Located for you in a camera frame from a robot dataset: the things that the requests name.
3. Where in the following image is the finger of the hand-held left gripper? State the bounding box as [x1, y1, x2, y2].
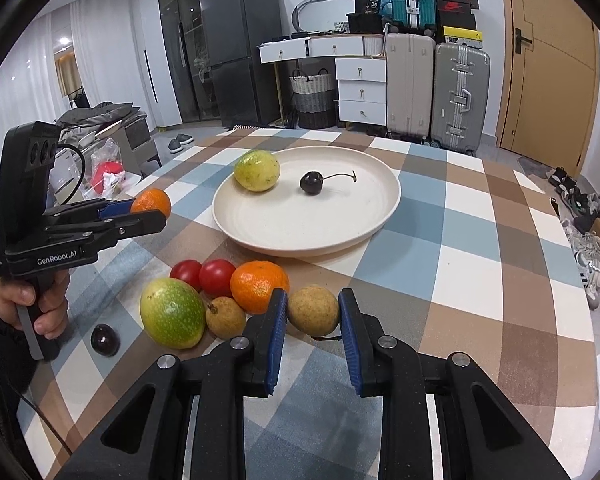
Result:
[42, 198, 137, 223]
[42, 210, 167, 256]

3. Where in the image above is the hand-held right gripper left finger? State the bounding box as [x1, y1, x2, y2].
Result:
[55, 288, 288, 480]

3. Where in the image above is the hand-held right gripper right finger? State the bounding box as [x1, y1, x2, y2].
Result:
[337, 288, 573, 480]

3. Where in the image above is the orange mandarin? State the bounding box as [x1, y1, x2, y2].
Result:
[229, 260, 291, 314]
[130, 188, 173, 219]

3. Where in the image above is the brown round kiwi fruit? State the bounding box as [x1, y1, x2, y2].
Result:
[286, 285, 341, 337]

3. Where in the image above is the small brown longan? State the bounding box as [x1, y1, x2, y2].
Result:
[205, 296, 247, 340]

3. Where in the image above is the red cherry tomato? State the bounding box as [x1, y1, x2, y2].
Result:
[198, 258, 237, 298]
[169, 259, 203, 292]

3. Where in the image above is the large green-red mango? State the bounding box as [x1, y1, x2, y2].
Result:
[139, 278, 206, 350]

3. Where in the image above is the cream round plate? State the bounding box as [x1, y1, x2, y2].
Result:
[212, 146, 402, 260]

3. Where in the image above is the dark plum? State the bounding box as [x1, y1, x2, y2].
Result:
[90, 324, 120, 358]

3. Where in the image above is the small yellow passion fruit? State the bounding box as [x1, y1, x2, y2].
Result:
[233, 149, 281, 193]

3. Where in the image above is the dark cherry with stem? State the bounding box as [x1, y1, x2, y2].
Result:
[299, 170, 358, 196]

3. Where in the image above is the person's left hand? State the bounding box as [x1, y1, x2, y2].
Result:
[0, 269, 72, 342]

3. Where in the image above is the clear bag with red item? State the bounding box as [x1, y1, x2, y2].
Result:
[87, 140, 131, 196]

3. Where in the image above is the grey storage box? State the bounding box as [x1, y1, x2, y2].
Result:
[122, 120, 161, 176]

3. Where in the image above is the grey clothes pile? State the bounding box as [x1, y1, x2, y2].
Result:
[57, 101, 148, 141]

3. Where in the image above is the checked tablecloth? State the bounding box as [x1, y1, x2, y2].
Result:
[17, 127, 596, 480]

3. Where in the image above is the white curtain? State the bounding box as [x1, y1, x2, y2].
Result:
[0, 5, 146, 211]

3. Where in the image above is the white wardrobe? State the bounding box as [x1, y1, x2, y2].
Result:
[130, 0, 183, 131]

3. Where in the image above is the glass-door cabinet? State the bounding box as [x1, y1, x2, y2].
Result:
[157, 0, 221, 126]

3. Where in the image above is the dark grey refrigerator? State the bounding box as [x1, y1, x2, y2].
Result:
[199, 0, 286, 128]

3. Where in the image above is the woven laundry basket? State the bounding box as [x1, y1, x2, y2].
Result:
[288, 67, 337, 130]

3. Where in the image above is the grey door mat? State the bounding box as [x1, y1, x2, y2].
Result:
[517, 155, 551, 181]

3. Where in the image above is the pile of shoes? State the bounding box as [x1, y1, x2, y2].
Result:
[547, 165, 600, 311]

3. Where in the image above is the beige suitcase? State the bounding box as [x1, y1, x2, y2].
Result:
[383, 32, 436, 142]

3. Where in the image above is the silver suitcase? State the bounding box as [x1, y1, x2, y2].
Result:
[430, 42, 491, 157]

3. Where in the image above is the white drawer dresser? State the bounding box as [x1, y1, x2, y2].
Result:
[258, 32, 388, 127]

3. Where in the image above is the oval mirror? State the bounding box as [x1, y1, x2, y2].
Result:
[292, 0, 361, 36]

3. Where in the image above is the black storage container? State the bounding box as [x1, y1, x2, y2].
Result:
[347, 12, 386, 35]

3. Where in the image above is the yellow and black box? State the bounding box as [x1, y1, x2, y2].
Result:
[442, 27, 482, 47]

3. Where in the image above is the plain black shoe box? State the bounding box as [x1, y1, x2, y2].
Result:
[437, 13, 477, 31]

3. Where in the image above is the wooden door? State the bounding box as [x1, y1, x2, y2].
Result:
[495, 0, 600, 178]

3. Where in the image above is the black and red shoe box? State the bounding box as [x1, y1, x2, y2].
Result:
[434, 0, 480, 16]

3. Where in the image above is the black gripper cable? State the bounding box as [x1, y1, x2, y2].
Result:
[55, 143, 87, 207]

